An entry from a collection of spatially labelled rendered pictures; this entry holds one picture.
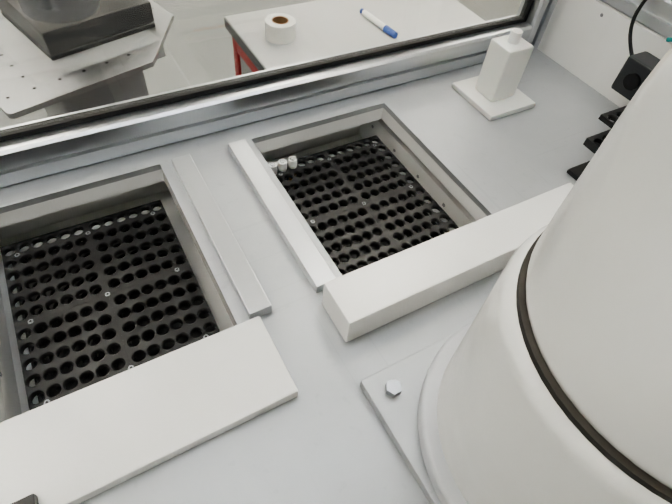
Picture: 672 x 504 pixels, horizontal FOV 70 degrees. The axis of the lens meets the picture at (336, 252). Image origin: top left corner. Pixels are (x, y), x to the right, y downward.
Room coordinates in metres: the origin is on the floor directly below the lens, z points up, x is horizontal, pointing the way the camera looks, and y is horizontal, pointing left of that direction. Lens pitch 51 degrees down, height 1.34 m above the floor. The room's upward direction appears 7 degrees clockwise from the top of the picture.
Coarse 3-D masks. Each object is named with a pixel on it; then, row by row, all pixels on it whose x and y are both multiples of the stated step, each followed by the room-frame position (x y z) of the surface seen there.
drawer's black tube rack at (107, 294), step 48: (96, 240) 0.33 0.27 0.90; (144, 240) 0.33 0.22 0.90; (48, 288) 0.26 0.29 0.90; (96, 288) 0.28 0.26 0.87; (144, 288) 0.27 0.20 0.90; (192, 288) 0.30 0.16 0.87; (48, 336) 0.20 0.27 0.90; (96, 336) 0.21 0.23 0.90; (144, 336) 0.23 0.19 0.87; (192, 336) 0.24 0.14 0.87; (48, 384) 0.16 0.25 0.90
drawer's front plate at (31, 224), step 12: (132, 192) 0.45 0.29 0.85; (144, 192) 0.46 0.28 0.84; (156, 192) 0.47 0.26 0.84; (84, 204) 0.42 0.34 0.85; (96, 204) 0.42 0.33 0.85; (108, 204) 0.43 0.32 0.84; (48, 216) 0.39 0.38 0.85; (60, 216) 0.40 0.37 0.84; (72, 216) 0.41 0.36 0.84; (0, 228) 0.36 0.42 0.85; (12, 228) 0.37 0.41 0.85; (24, 228) 0.37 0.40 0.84; (36, 228) 0.38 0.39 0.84
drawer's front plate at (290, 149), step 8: (352, 128) 0.65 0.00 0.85; (320, 136) 0.62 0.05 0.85; (328, 136) 0.63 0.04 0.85; (336, 136) 0.63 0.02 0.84; (344, 136) 0.64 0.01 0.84; (296, 144) 0.59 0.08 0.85; (304, 144) 0.60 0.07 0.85; (312, 144) 0.61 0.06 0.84; (320, 144) 0.62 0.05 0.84; (264, 152) 0.56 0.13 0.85; (272, 152) 0.57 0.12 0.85; (280, 152) 0.58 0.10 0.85; (288, 152) 0.59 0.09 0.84
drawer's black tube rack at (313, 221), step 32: (352, 160) 0.52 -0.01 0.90; (384, 160) 0.52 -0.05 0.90; (288, 192) 0.44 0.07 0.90; (320, 192) 0.45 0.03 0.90; (352, 192) 0.45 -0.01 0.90; (384, 192) 0.50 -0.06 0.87; (320, 224) 0.39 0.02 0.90; (352, 224) 0.40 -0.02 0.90; (384, 224) 0.41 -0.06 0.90; (416, 224) 0.41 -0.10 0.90; (448, 224) 0.42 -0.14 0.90; (352, 256) 0.38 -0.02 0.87; (384, 256) 0.38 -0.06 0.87
